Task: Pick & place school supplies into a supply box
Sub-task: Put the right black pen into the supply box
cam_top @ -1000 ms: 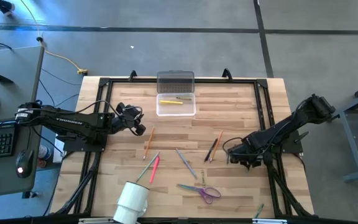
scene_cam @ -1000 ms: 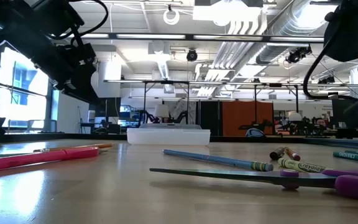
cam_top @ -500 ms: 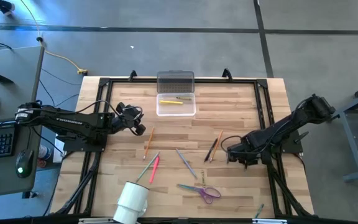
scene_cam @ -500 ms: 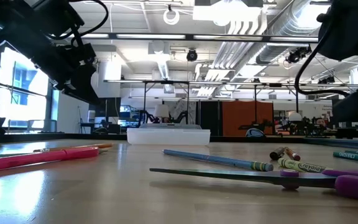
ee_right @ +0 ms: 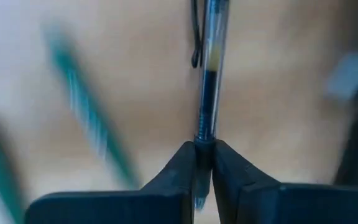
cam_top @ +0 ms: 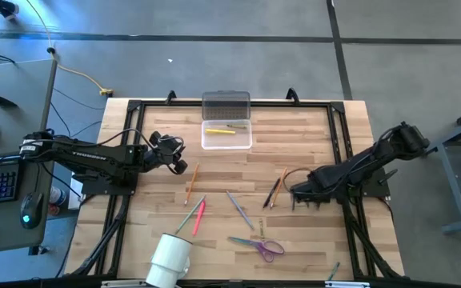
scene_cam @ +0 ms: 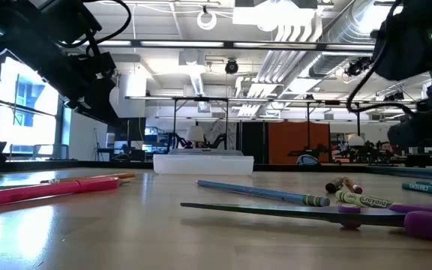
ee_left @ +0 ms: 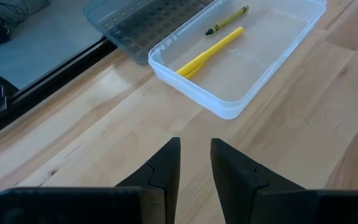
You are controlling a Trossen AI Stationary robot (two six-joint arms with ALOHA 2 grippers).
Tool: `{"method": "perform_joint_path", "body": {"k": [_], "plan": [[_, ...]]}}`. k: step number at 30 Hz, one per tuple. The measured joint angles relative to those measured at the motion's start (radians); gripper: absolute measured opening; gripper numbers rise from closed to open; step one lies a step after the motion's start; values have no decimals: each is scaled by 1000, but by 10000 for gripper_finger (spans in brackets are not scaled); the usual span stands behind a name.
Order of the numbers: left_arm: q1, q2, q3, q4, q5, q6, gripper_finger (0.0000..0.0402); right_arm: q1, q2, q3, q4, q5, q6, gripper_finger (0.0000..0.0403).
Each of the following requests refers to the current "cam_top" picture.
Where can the grey desk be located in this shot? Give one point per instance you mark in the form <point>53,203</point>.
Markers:
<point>14,88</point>

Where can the white box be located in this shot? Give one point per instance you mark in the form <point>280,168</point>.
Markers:
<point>75,198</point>

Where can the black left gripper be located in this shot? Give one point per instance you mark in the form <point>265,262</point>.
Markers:
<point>154,160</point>

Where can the thin green pen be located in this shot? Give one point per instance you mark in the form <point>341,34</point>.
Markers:
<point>333,271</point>

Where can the silver metal bracket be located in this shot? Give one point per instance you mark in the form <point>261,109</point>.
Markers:
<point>122,285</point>
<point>346,285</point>

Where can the black frame clamp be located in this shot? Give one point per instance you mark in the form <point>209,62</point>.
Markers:
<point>171,96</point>
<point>293,95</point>

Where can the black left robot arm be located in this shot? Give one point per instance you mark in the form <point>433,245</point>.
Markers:
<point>94,156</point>

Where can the yellow marker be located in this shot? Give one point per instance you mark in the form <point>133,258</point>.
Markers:
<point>219,131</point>

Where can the green-grey pencil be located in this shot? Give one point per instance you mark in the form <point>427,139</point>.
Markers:
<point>189,215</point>

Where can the teal pen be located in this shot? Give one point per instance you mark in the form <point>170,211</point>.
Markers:
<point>293,205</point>

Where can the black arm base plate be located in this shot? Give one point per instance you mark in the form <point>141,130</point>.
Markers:
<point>94,188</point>
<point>380,190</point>

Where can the black computer mouse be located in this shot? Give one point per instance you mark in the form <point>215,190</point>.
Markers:
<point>31,210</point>

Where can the pink marker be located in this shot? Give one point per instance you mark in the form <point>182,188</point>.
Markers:
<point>199,218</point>

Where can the white bottle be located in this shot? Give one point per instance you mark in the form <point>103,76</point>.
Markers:
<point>58,196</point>

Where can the orange pencil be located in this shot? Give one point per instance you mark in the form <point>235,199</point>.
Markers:
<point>279,187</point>
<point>192,184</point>

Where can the white mug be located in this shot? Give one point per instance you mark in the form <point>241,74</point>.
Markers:
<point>170,256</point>

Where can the yellow-green Crayola crayon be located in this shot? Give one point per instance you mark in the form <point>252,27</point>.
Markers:
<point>261,228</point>

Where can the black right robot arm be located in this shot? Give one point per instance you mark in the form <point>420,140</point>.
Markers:
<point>374,160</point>

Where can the black aluminium table frame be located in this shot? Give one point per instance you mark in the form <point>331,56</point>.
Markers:
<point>294,104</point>

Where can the person's foot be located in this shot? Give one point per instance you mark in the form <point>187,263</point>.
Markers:
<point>8,7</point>

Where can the grey metal table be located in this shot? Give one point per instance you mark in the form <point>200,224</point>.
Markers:
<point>453,184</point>

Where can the blue-grey pencil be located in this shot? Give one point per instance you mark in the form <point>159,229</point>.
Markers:
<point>240,210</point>

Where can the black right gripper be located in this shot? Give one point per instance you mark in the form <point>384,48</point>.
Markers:
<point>314,186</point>

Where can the clear plastic supply box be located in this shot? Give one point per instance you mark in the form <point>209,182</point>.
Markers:
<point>226,108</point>

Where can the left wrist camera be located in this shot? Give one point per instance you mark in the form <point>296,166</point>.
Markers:
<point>170,148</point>

